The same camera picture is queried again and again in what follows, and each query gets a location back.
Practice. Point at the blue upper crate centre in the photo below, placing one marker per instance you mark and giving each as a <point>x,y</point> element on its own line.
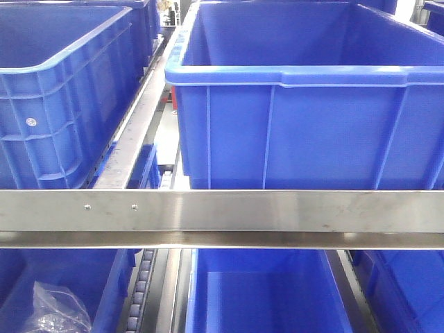
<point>307,95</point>

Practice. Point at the blue crate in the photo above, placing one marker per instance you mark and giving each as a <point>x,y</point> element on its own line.
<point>69,72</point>
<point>264,290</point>
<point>404,288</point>
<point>307,95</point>
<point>98,277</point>

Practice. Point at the steel roller track divider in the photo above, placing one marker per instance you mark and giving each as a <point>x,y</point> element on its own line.
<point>119,167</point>

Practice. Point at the blue lower crate centre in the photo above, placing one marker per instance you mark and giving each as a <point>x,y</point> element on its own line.
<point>264,290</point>

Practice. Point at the blue lower crate left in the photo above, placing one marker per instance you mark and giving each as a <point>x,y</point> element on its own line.
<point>98,277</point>

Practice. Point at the blue upper crate left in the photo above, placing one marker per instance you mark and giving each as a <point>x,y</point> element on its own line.
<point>69,72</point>

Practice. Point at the blue lower crate right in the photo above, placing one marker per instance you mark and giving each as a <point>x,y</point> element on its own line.
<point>404,288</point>

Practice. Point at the clear plastic bag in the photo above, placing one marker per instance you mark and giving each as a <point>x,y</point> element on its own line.
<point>57,309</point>

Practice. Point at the upper steel shelf rail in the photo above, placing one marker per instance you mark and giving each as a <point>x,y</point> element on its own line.
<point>145,218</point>

